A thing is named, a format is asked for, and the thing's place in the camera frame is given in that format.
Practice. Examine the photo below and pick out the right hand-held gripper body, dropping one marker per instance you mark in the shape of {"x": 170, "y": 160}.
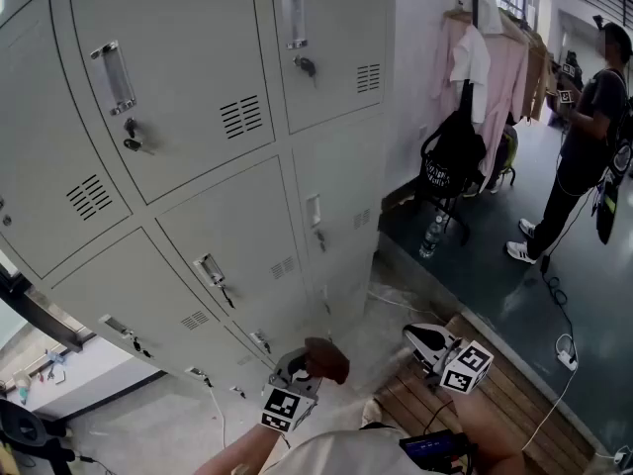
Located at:
{"x": 467, "y": 364}

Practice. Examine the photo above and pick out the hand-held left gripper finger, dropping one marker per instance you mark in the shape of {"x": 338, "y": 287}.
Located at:
{"x": 284, "y": 359}

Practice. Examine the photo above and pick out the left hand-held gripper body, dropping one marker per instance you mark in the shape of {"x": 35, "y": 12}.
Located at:
{"x": 282, "y": 406}

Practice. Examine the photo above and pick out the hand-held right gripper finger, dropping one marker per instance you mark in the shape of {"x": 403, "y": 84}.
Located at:
{"x": 425, "y": 351}
{"x": 430, "y": 330}

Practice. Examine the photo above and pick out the brown cleaning cloth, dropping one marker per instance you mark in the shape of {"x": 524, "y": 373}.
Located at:
{"x": 326, "y": 359}

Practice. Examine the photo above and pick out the grey metal locker door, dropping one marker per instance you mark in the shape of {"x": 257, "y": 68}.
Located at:
{"x": 336, "y": 32}

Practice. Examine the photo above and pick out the person's left forearm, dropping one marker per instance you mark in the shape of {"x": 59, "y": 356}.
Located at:
{"x": 237, "y": 453}

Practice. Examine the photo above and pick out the person's right forearm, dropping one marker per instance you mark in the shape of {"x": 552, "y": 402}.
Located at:
{"x": 489, "y": 433}

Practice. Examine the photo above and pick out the wooden slatted platform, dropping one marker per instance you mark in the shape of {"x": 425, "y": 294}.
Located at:
{"x": 509, "y": 394}

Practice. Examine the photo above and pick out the person's white t-shirt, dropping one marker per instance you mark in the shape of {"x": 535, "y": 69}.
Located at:
{"x": 346, "y": 455}

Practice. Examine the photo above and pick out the clear plastic water bottle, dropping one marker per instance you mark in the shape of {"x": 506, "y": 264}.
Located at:
{"x": 430, "y": 240}

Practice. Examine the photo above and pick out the black device with blue screen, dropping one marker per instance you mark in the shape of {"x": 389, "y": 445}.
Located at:
{"x": 430, "y": 447}

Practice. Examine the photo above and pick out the white power strip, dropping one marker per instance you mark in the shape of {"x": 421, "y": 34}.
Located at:
{"x": 568, "y": 354}

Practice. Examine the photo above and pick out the black metal chair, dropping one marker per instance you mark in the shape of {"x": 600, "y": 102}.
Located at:
{"x": 457, "y": 223}

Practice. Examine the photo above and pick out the grey metal locker unit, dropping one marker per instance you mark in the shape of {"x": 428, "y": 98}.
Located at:
{"x": 198, "y": 245}

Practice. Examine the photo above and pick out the black printed tote bag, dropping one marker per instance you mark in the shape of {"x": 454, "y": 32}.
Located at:
{"x": 452, "y": 166}

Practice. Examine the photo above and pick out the yellow-green backpack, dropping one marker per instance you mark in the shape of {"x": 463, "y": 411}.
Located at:
{"x": 509, "y": 156}

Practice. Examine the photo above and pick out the black steel beam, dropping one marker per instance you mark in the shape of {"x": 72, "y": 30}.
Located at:
{"x": 44, "y": 322}

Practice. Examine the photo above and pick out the pink hanging garment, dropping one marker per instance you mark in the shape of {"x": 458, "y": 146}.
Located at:
{"x": 504, "y": 92}

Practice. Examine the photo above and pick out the dark metal stand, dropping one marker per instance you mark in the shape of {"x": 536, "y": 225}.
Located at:
{"x": 29, "y": 428}

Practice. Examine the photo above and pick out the white hanging shirt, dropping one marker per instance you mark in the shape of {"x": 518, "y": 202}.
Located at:
{"x": 472, "y": 67}

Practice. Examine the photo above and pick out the metal key bunch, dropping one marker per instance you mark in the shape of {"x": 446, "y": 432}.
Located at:
{"x": 305, "y": 67}
{"x": 132, "y": 139}

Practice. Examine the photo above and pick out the beige hanging garment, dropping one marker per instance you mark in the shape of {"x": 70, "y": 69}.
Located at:
{"x": 536, "y": 77}

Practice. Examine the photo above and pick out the off-white hanging jacket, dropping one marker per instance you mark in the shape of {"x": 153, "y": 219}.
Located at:
{"x": 489, "y": 13}

